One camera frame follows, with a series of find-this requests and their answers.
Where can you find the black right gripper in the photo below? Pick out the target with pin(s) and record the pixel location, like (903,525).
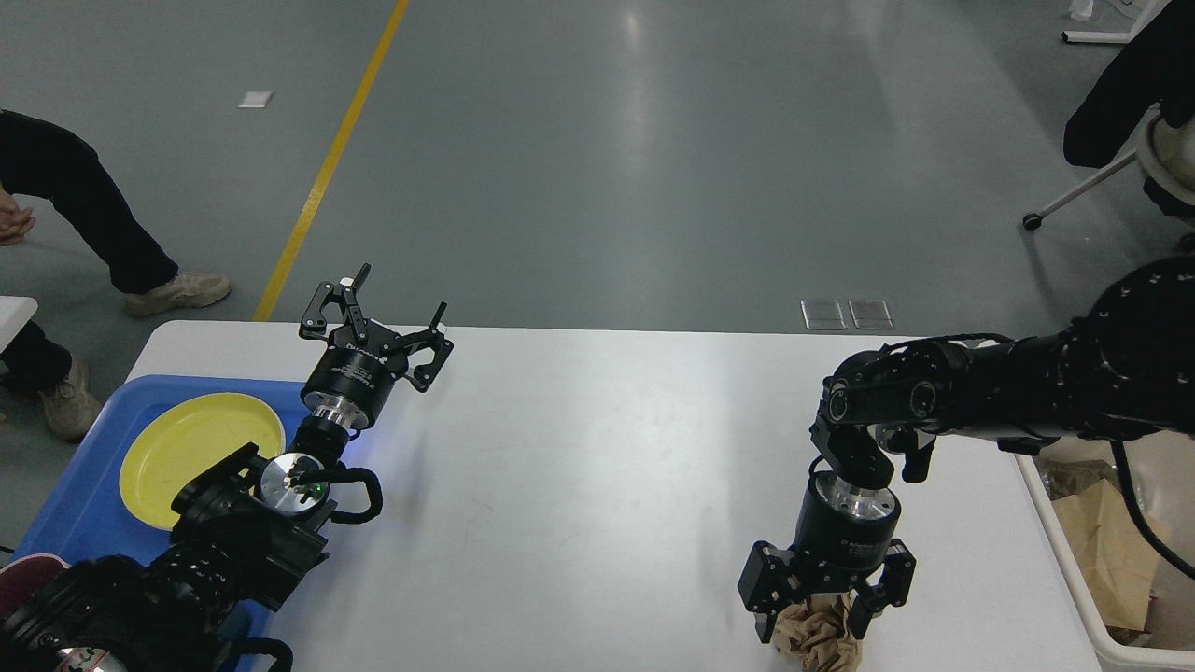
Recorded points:
(844,542)

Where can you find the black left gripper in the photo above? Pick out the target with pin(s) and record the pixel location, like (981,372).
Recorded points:
(363,360)

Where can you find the brown paper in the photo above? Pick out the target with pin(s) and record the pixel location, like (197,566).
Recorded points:
(815,632)

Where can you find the yellow plate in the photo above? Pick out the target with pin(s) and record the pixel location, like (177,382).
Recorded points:
(185,441)

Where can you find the brown paper bag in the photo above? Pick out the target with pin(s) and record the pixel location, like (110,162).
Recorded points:
(1115,561)

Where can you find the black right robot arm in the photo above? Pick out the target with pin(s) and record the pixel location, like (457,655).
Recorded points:
(1118,374)

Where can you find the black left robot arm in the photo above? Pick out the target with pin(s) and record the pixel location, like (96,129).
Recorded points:
(310,484)

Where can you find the foil wrapped trash in bin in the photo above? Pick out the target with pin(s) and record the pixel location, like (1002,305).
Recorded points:
(1063,479)

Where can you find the silver floor socket plates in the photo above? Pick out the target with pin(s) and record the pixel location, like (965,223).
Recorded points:
(825,315)

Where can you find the blue plastic tray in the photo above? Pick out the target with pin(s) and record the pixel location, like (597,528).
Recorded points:
(84,485)

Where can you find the white side table corner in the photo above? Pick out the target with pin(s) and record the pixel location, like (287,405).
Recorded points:
(15,313)

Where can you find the cream plastic bin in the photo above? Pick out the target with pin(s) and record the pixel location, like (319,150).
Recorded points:
(1162,467)

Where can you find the person in black trousers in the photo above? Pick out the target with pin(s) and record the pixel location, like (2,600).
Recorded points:
(43,160)

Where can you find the pink mug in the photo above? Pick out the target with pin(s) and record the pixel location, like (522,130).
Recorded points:
(21,579)

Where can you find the white office chair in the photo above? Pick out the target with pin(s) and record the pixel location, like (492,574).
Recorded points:
(1161,152)

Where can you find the white table leg frame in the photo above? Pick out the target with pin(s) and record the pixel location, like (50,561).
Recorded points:
(1133,17)

